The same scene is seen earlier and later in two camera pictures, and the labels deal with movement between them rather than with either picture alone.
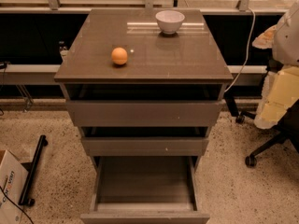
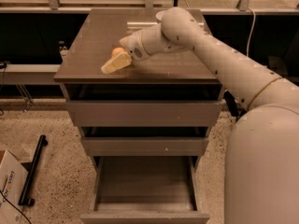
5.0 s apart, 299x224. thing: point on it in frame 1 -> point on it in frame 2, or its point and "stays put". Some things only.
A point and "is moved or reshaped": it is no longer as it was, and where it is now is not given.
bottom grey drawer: (145, 189) stays put
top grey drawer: (139, 105) stays put
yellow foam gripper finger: (265, 39) -> (134, 44)
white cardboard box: (13, 177) stays put
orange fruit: (120, 55) is moved or reshaped
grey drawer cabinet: (145, 102) stays put
